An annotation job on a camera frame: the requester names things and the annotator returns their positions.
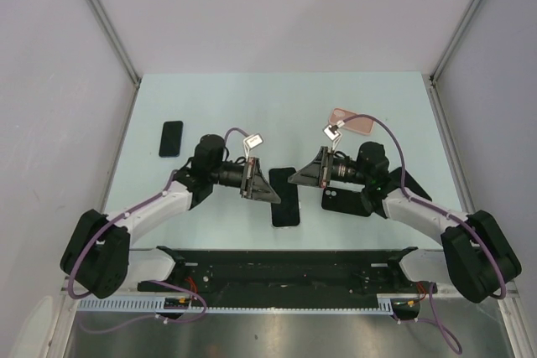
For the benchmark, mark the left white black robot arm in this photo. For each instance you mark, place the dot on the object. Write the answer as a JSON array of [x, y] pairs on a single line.
[[98, 259]]

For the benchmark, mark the aluminium frame post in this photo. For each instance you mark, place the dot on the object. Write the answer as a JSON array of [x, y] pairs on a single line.
[[102, 18], [455, 39]]

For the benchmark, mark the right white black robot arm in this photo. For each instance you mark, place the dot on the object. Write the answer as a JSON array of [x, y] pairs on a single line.
[[475, 258]]

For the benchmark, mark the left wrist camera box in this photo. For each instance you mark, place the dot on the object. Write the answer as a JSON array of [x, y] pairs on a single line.
[[250, 142]]

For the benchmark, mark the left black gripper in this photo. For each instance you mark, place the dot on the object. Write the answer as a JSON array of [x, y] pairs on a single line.
[[256, 187]]

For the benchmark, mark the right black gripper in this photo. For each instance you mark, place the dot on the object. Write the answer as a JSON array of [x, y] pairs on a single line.
[[319, 172]]

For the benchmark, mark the black phone case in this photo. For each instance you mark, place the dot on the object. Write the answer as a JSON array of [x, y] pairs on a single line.
[[345, 201]]

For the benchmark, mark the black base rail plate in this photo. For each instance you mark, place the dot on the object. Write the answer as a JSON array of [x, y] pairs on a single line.
[[289, 278]]

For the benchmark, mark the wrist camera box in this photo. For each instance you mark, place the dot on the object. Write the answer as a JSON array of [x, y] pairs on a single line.
[[250, 142], [333, 133]]

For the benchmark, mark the left aluminium frame post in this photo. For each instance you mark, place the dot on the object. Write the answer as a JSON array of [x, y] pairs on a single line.
[[102, 18]]

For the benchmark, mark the white slotted cable duct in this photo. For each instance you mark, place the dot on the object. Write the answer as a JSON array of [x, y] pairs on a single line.
[[174, 305]]

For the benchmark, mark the pink phone case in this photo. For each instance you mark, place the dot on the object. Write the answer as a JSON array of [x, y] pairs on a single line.
[[361, 125]]

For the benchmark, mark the blue-edged black smartphone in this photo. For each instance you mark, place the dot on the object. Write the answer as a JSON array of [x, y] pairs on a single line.
[[171, 139]]

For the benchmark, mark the right aluminium frame post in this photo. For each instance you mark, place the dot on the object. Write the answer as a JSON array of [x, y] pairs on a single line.
[[455, 39]]

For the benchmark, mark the white-edged black smartphone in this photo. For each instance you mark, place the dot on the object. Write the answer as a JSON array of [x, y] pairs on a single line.
[[287, 212]]

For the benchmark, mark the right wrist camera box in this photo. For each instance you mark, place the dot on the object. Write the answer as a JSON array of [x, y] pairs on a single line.
[[333, 133]]

